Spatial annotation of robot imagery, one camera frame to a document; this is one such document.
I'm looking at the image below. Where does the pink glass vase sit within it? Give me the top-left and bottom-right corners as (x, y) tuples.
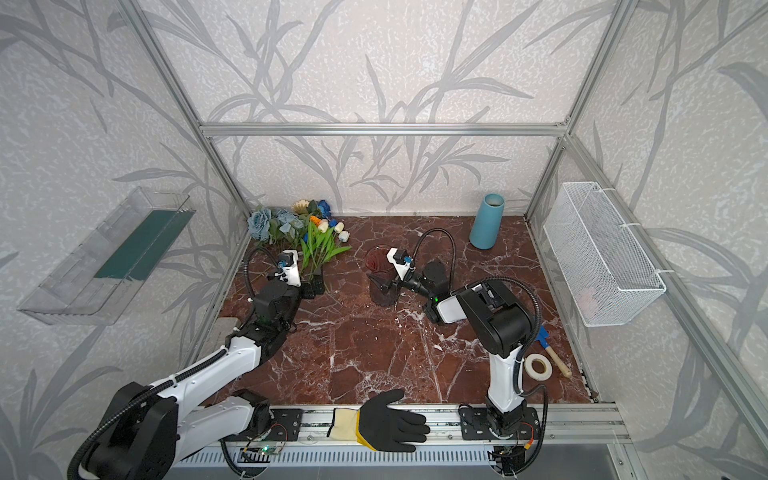
(364, 245), (399, 307)

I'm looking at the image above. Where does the cream tulip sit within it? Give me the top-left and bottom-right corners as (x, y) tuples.
(301, 224), (350, 280)

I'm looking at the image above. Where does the white tulip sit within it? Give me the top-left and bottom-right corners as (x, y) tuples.
(305, 222), (346, 277)

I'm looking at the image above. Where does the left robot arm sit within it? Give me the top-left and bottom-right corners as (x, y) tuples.
(67, 275), (325, 479)

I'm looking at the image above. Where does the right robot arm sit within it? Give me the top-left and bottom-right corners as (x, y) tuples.
(388, 249), (541, 434)

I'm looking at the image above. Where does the teal ceramic vase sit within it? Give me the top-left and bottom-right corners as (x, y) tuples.
(469, 193), (505, 250)

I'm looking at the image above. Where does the dusty blue rose bunch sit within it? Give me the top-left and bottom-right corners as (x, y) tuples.
(247, 199), (338, 249)

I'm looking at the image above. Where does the orange yellow tulip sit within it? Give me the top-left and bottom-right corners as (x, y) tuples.
(301, 216), (321, 269)

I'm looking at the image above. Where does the blue hand trowel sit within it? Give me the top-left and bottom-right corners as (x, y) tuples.
(536, 326), (573, 379)

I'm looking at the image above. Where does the white tape roll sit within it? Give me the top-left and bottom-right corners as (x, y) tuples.
(524, 353), (553, 382)

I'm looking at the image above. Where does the small circuit board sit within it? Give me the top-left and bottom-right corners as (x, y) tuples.
(241, 444), (284, 463)

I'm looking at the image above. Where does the black work glove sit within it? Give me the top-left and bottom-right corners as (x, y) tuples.
(327, 389), (431, 453)

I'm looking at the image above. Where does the clear acrylic shelf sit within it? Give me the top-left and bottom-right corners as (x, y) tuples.
(18, 187), (195, 326)

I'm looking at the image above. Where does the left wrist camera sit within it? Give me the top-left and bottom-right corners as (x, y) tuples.
(276, 250), (301, 287)

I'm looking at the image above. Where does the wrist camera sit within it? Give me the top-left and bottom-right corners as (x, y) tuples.
(387, 248), (414, 282)
(276, 250), (301, 287)

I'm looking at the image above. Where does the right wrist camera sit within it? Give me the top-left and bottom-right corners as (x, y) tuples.
(387, 248), (414, 282)

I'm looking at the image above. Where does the white wire basket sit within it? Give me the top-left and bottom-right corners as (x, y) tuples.
(544, 182), (666, 327)

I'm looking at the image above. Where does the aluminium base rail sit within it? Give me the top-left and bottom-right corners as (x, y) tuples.
(125, 403), (631, 448)

